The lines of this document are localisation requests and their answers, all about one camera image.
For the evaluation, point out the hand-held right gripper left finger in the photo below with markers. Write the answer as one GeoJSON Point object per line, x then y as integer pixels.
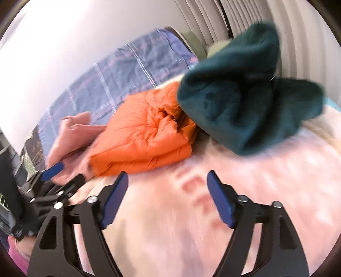
{"type": "Point", "coordinates": [114, 199]}

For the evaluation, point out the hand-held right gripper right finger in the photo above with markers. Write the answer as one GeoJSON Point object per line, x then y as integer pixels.
{"type": "Point", "coordinates": [221, 199]}

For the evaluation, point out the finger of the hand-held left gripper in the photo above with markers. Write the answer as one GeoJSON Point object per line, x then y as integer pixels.
{"type": "Point", "coordinates": [53, 171]}
{"type": "Point", "coordinates": [76, 181]}

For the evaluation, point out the pink garment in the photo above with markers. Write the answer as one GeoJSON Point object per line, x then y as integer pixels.
{"type": "Point", "coordinates": [72, 135]}

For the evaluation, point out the orange puffer jacket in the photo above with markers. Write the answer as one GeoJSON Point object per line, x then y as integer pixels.
{"type": "Point", "coordinates": [143, 133]}

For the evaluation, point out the person's left forearm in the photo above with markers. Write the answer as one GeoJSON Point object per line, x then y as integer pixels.
{"type": "Point", "coordinates": [18, 255]}

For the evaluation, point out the cream fleece blanket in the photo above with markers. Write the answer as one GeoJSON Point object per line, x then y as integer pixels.
{"type": "Point", "coordinates": [266, 186]}

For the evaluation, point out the dark teal garment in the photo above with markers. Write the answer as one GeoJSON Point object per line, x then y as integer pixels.
{"type": "Point", "coordinates": [239, 106]}

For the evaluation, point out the blue plaid quilt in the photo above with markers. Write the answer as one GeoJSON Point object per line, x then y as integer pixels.
{"type": "Point", "coordinates": [112, 77]}

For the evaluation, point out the green pillow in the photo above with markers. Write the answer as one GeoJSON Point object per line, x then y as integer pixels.
{"type": "Point", "coordinates": [193, 42]}
{"type": "Point", "coordinates": [217, 48]}

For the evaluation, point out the beige curtain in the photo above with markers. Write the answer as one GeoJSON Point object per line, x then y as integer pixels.
{"type": "Point", "coordinates": [266, 18]}

